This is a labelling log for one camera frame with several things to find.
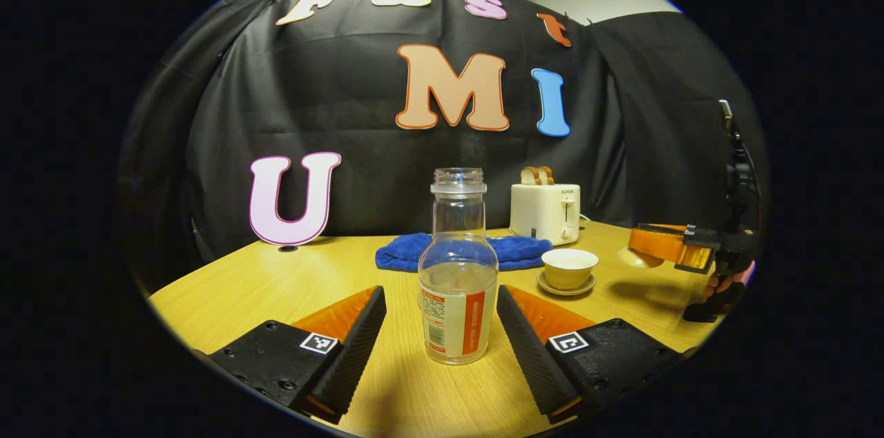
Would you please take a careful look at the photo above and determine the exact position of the cream saucer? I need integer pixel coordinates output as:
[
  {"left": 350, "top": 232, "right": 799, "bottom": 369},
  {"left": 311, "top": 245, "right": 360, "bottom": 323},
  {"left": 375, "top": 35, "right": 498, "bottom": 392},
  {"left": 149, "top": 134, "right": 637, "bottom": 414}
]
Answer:
[{"left": 537, "top": 271, "right": 596, "bottom": 297}]

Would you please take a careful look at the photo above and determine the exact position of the white toaster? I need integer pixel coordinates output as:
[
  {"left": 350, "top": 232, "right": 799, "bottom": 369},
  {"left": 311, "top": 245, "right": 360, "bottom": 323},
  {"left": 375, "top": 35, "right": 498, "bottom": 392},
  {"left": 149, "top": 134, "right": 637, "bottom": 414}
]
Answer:
[{"left": 510, "top": 183, "right": 581, "bottom": 247}]

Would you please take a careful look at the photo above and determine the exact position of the cream teacup lid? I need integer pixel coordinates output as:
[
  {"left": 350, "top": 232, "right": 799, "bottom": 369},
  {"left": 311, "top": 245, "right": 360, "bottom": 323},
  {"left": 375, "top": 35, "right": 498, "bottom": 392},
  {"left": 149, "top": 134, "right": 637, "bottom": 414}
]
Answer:
[{"left": 617, "top": 245, "right": 667, "bottom": 269}]

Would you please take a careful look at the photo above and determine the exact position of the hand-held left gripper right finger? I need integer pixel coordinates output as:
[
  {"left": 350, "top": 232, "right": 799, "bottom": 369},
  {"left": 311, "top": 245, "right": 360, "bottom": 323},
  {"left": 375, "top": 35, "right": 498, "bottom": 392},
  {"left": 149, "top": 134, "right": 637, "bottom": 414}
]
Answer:
[{"left": 496, "top": 284, "right": 684, "bottom": 425}]

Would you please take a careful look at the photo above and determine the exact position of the black backdrop cloth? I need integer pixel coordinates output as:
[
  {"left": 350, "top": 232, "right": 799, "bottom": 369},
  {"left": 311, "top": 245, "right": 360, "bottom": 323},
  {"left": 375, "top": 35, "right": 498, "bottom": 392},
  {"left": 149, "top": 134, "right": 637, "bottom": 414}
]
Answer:
[{"left": 117, "top": 0, "right": 769, "bottom": 294}]

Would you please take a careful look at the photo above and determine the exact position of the cream teacup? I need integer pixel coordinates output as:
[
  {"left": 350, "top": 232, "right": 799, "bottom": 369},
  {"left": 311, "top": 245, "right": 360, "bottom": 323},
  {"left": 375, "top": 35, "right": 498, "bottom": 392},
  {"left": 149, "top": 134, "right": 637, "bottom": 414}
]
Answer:
[{"left": 541, "top": 249, "right": 599, "bottom": 290}]

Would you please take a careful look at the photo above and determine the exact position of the blue towel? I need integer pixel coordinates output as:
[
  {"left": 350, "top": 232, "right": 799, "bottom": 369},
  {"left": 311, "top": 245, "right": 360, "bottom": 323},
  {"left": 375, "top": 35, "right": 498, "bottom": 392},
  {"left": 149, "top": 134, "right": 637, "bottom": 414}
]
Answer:
[{"left": 375, "top": 232, "right": 553, "bottom": 273}]

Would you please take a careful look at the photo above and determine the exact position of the clear glass water bottle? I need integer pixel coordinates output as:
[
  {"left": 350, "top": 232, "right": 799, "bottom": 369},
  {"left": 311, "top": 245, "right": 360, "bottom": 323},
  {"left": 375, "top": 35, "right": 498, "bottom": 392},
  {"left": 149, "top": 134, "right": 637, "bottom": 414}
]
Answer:
[{"left": 419, "top": 168, "right": 499, "bottom": 365}]

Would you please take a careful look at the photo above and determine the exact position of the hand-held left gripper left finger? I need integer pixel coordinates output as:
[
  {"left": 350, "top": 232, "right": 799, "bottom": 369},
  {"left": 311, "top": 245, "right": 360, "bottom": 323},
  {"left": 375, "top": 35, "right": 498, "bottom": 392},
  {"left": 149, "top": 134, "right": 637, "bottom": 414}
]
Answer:
[{"left": 207, "top": 285, "right": 387, "bottom": 425}]

